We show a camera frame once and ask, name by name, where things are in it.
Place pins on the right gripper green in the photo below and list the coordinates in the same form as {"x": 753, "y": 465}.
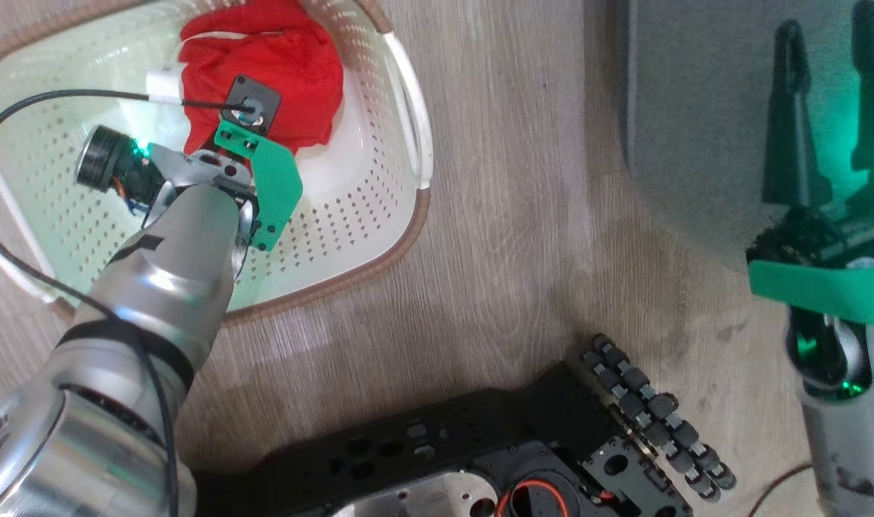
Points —
{"x": 824, "y": 283}

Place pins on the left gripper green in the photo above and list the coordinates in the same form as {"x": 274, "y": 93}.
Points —
{"x": 273, "y": 179}

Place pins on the red and white garment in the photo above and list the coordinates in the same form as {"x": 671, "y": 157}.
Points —
{"x": 293, "y": 64}

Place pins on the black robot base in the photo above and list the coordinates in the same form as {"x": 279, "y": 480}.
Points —
{"x": 408, "y": 449}

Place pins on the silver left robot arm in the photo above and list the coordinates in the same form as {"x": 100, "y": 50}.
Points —
{"x": 164, "y": 273}

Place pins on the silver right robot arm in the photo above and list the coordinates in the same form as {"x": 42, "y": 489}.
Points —
{"x": 849, "y": 452}

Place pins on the grey fabric sofa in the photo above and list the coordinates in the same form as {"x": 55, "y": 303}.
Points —
{"x": 695, "y": 108}

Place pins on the cream perforated laundry basket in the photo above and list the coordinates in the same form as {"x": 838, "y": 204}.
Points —
{"x": 350, "y": 201}

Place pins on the black roller omni wheel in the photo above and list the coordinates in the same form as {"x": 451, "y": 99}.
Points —
{"x": 652, "y": 413}

